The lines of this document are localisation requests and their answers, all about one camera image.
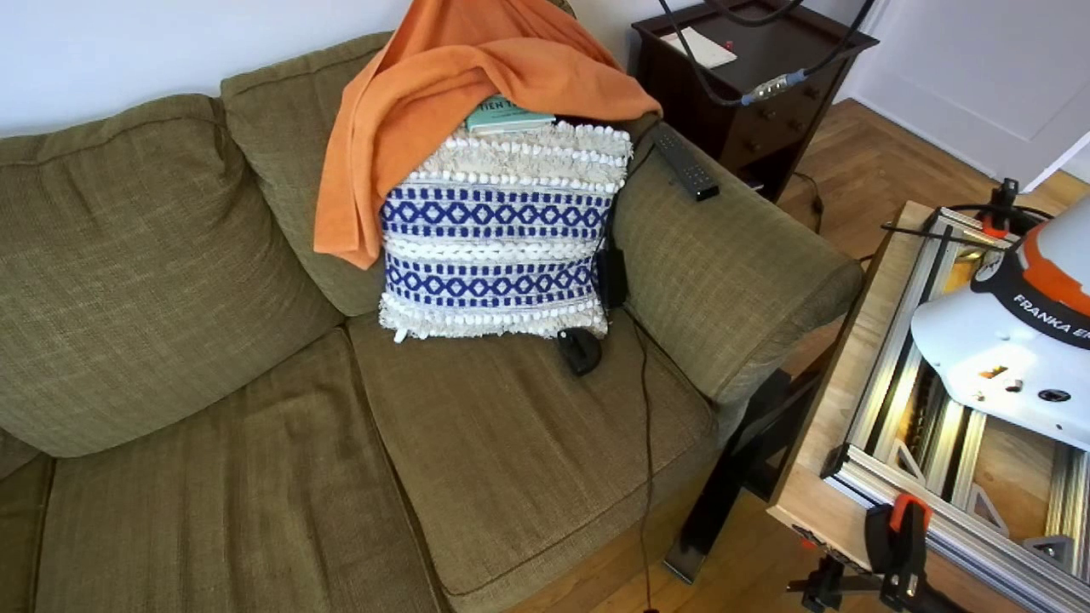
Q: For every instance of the orange towel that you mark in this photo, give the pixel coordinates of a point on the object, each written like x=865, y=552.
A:
x=454, y=71

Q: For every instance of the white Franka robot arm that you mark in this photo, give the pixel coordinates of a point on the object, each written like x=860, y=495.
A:
x=1010, y=351

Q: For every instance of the blue white patterned pillow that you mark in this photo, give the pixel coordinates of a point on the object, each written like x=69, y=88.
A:
x=498, y=249

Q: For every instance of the olive sofa seat cushion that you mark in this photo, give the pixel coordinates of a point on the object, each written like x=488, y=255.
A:
x=225, y=511
x=511, y=453

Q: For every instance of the olive green sofa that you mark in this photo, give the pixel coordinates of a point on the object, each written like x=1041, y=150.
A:
x=727, y=273

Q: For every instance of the black remote control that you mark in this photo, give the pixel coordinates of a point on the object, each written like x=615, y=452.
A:
x=687, y=160

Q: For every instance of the black stand leg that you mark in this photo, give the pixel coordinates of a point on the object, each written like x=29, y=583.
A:
x=727, y=479

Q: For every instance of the dark wooden side table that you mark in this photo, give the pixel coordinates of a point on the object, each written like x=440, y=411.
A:
x=785, y=124

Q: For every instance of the white paper sheet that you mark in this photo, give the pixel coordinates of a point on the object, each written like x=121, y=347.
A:
x=700, y=47

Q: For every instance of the olive sofa back cushion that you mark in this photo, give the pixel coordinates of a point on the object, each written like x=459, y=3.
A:
x=283, y=124
x=139, y=273

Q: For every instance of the orange black clamp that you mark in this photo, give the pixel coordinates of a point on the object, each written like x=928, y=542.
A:
x=1002, y=207
x=887, y=546

